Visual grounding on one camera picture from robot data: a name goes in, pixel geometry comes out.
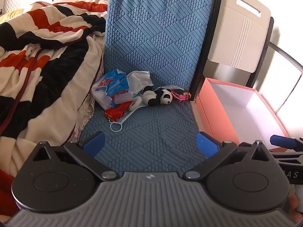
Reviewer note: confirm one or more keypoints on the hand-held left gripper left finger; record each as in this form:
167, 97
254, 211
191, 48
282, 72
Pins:
94, 144

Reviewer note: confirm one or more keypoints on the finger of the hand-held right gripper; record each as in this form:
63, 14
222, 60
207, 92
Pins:
281, 140

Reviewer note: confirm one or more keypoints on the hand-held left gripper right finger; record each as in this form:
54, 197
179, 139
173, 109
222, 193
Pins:
208, 144

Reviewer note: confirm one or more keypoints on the red packet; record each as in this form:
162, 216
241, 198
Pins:
116, 113

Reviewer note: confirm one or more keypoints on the pink cardboard box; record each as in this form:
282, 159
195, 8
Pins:
236, 104

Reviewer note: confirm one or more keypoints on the blue face mask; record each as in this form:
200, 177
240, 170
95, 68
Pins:
136, 110

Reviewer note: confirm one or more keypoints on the pink doll toy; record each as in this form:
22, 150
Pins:
182, 96

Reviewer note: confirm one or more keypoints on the black white panda plush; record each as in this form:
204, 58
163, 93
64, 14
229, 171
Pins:
165, 97

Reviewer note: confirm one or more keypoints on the blue plastic snack bag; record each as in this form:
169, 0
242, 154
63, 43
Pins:
113, 82

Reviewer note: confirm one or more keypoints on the white tissue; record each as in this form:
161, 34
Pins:
139, 80

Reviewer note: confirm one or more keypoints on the person's right hand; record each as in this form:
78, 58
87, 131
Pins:
293, 203

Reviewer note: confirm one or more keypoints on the floral bedsheet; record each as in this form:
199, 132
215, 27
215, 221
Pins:
86, 108

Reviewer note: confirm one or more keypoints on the red black white striped blanket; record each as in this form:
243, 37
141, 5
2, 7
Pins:
47, 63

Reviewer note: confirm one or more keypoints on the white plastic panel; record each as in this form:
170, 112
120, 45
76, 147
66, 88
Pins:
236, 40

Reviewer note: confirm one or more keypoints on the blue textured chair cushion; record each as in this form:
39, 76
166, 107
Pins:
153, 40

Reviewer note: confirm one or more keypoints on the yellow pillow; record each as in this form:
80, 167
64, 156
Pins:
9, 16

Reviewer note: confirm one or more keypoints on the black chair frame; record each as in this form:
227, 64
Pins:
203, 59

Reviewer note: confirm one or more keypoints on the dark metal rail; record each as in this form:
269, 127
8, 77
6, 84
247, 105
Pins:
286, 53

